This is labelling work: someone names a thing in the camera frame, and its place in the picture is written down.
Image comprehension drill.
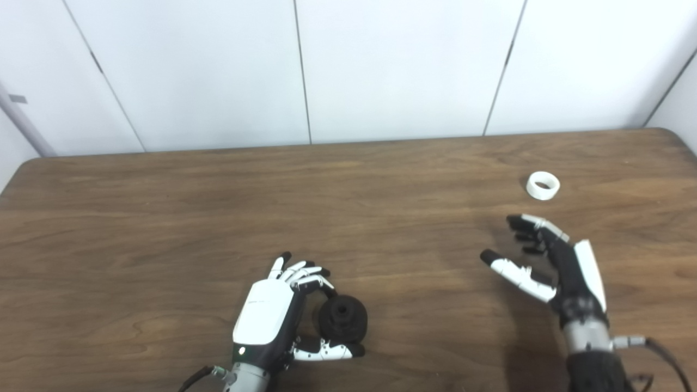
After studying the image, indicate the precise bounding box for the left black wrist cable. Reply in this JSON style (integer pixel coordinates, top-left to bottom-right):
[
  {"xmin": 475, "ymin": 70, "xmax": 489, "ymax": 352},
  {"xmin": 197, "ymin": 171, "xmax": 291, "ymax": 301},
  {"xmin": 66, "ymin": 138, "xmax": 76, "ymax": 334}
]
[{"xmin": 179, "ymin": 365, "xmax": 237, "ymax": 392}]

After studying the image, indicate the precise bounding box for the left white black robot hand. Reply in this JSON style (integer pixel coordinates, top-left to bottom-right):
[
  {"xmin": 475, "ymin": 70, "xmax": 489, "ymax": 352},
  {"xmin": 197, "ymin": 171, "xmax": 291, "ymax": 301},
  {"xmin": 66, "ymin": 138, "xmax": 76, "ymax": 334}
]
[{"xmin": 222, "ymin": 252, "xmax": 366, "ymax": 392}]

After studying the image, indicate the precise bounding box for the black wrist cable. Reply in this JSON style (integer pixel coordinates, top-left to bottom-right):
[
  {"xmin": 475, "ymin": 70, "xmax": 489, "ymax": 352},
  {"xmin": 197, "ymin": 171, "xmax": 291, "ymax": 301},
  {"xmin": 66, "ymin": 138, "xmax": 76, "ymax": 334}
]
[
  {"xmin": 179, "ymin": 365, "xmax": 237, "ymax": 392},
  {"xmin": 613, "ymin": 336, "xmax": 692, "ymax": 392}
]

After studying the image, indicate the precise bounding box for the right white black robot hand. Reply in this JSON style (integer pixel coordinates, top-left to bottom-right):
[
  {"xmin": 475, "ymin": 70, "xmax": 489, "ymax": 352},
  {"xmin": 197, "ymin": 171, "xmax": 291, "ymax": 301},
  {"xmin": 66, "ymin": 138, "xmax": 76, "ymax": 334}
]
[{"xmin": 480, "ymin": 214, "xmax": 615, "ymax": 354}]

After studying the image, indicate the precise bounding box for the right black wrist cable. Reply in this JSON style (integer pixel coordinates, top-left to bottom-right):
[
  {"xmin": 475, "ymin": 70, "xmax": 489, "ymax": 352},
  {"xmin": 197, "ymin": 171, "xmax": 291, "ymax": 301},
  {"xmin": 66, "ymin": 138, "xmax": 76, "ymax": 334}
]
[{"xmin": 613, "ymin": 336, "xmax": 692, "ymax": 392}]

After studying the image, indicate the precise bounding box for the grey wall corner pipe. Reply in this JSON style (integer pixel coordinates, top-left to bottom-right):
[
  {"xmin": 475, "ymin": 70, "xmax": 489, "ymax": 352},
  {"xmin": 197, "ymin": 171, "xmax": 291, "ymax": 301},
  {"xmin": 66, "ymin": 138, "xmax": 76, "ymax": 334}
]
[{"xmin": 0, "ymin": 82, "xmax": 58, "ymax": 158}]

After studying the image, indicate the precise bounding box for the white plastic ring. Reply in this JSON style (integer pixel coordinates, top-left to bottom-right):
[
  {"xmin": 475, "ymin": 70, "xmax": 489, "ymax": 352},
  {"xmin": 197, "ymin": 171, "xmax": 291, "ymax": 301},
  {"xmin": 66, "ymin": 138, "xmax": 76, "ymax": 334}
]
[{"xmin": 526, "ymin": 171, "xmax": 561, "ymax": 201}]

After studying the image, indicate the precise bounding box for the round black plastic part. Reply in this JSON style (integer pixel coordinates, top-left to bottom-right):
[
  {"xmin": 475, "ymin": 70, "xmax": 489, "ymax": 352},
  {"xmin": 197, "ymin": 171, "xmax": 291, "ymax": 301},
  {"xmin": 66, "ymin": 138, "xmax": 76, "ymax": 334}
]
[{"xmin": 318, "ymin": 295, "xmax": 369, "ymax": 344}]

